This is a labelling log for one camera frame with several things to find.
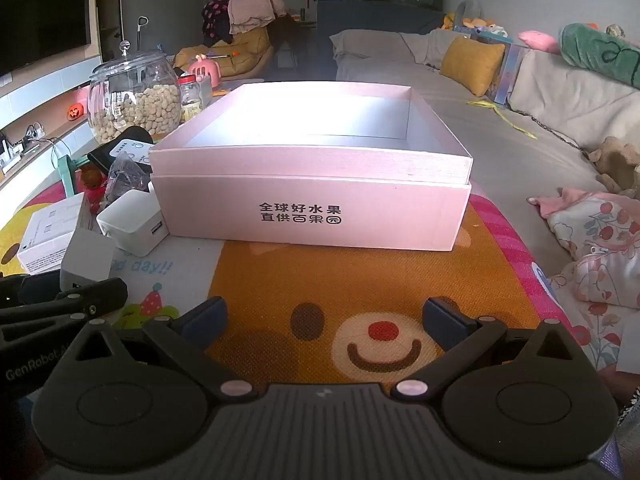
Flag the yellow plush toys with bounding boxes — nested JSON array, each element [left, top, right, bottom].
[[442, 12, 511, 36]]

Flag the cartoon play mat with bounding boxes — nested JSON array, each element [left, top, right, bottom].
[[0, 180, 601, 411]]

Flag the white charger adapter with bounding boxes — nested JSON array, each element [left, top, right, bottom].
[[96, 189, 166, 252]]

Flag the white power bank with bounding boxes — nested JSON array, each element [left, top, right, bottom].
[[112, 139, 157, 165]]

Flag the yellow ribbon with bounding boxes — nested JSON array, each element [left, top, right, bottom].
[[467, 100, 538, 140]]

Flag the pink plastic toy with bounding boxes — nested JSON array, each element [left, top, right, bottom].
[[186, 55, 222, 87]]

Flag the yellow bean bag chair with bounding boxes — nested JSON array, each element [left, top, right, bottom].
[[172, 25, 276, 80]]

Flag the black pouch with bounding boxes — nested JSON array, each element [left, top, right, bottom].
[[87, 146, 121, 171]]

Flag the black television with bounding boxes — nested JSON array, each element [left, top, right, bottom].
[[0, 0, 93, 77]]

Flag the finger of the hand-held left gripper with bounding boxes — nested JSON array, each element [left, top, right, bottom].
[[20, 277, 127, 315], [0, 304, 101, 342]]

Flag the pink cardboard box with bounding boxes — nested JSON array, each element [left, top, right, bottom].
[[148, 82, 474, 252]]

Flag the clear bag with cable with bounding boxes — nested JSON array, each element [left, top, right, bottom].
[[100, 152, 153, 211]]

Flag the glass jar of peanuts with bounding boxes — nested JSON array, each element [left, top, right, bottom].
[[87, 40, 182, 143]]

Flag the pink plush toy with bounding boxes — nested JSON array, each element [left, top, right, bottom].
[[517, 30, 562, 56]]

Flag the white tv shelf unit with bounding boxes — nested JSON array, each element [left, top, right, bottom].
[[0, 52, 103, 181]]

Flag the brown plush toy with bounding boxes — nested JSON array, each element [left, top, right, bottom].
[[587, 136, 640, 198]]

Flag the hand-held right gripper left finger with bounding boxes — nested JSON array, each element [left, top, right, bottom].
[[75, 296, 255, 402]]

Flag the small grey white carton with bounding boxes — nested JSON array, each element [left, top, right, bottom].
[[60, 229, 117, 292]]

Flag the green plastic toy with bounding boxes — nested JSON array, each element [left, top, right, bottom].
[[56, 152, 91, 196]]

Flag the pile of clothes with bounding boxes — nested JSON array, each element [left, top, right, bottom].
[[201, 0, 288, 45]]

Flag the yellow cushion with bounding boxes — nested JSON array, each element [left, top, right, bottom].
[[440, 36, 506, 98]]

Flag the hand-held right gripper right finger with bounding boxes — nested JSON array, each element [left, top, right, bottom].
[[391, 297, 571, 402]]

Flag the green plush toy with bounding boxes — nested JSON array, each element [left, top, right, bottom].
[[558, 22, 640, 92]]

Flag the beige sofa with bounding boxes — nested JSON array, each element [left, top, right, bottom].
[[330, 29, 640, 281]]

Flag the small lidded plastic jar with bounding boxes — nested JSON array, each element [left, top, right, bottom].
[[178, 74, 205, 122]]

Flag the iridescent gift box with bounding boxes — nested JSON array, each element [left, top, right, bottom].
[[480, 35, 528, 108]]

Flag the floral pink blanket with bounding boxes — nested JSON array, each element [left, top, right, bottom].
[[527, 187, 640, 376]]

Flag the orange brown toy figure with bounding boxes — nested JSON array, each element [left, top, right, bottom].
[[80, 167, 107, 192]]

